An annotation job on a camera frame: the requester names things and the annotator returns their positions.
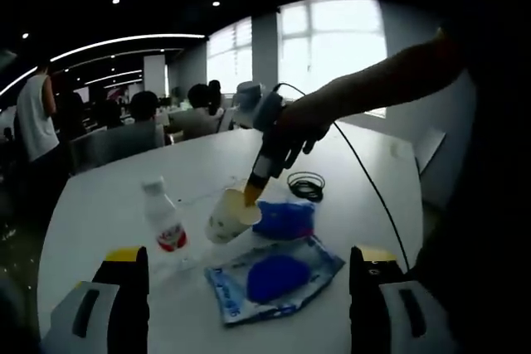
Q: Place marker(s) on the large window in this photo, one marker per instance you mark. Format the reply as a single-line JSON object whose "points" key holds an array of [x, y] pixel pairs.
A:
{"points": [[332, 47]]}

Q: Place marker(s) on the window with blinds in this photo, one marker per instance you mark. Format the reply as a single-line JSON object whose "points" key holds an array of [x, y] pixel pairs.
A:
{"points": [[230, 59]]}

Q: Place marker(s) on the plastic bottle red label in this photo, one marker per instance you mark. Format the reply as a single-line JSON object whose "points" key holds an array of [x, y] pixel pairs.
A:
{"points": [[164, 213]]}

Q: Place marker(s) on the person's right hand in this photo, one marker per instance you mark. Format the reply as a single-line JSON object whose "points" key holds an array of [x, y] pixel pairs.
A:
{"points": [[303, 122]]}

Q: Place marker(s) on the white table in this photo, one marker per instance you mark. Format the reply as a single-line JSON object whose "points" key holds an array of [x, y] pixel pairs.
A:
{"points": [[103, 205]]}

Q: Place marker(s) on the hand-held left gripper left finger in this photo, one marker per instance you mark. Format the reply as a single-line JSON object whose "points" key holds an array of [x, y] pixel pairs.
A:
{"points": [[124, 300]]}

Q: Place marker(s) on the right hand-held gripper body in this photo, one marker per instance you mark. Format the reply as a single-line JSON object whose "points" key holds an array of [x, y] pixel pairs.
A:
{"points": [[265, 109]]}

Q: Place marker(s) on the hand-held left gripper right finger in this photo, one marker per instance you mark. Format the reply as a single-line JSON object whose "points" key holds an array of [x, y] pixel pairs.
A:
{"points": [[369, 300]]}

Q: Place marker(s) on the white paper cup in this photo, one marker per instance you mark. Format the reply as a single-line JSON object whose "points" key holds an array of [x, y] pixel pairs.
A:
{"points": [[220, 225]]}

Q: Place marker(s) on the long curved ceiling strip light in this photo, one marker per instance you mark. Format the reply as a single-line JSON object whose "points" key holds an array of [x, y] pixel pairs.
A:
{"points": [[124, 40]]}

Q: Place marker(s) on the clear packet with blue sponge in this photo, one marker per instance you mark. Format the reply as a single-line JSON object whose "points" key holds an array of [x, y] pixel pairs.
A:
{"points": [[278, 279]]}

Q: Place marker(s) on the person's dark clothing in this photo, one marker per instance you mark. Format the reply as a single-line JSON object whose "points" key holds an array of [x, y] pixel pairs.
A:
{"points": [[477, 246]]}

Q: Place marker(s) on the blue pouch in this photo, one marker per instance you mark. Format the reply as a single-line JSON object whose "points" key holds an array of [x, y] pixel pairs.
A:
{"points": [[286, 221]]}

